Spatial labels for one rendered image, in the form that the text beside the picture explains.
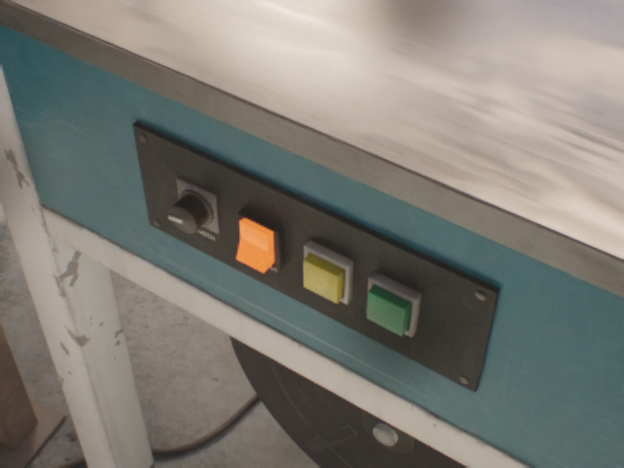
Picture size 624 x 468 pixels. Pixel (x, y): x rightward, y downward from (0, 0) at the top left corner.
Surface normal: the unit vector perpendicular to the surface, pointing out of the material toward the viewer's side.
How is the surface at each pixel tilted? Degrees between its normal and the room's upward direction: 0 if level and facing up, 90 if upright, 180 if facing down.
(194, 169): 90
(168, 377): 0
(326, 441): 90
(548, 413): 90
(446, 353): 90
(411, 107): 0
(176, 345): 0
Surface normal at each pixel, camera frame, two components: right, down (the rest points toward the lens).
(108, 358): 0.83, 0.40
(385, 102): 0.00, -0.71
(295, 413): -0.56, 0.59
